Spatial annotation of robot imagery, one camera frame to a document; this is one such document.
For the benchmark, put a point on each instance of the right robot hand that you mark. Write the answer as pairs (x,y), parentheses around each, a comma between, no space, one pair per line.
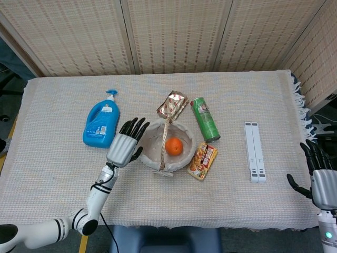
(325,187)

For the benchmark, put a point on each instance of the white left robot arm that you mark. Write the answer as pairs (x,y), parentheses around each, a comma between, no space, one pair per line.
(96,200)

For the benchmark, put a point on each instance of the gold foil snack packet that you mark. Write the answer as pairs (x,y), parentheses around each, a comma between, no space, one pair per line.
(172,105)

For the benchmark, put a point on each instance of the white folding stand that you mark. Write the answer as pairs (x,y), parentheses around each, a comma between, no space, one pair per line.
(255,153)

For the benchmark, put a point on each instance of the orange fruit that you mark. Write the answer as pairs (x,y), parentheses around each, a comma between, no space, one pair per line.
(174,146)

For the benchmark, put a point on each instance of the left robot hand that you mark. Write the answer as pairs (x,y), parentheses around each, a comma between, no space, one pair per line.
(121,149)

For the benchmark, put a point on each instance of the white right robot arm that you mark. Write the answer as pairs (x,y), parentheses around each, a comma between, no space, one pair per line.
(327,232)

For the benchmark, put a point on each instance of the woven basket with cloth liner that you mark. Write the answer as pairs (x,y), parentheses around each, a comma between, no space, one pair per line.
(187,137)

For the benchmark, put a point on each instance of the green chips can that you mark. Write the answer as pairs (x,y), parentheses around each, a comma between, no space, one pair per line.
(206,121)

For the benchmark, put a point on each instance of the beige woven tablecloth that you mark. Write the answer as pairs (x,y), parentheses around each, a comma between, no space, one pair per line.
(158,200)

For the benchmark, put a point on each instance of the yellow snack box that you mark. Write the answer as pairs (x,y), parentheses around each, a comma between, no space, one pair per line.
(202,162)

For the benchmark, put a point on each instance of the bamboo folding screen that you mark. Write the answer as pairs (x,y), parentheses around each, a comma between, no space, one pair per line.
(179,34)

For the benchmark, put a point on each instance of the blue pump lotion bottle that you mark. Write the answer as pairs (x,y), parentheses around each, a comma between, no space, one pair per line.
(101,124)

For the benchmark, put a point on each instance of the white metal tripod base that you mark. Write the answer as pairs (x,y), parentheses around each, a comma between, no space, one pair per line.
(322,127)

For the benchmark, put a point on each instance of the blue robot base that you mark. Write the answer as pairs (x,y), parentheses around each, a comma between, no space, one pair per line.
(166,241)

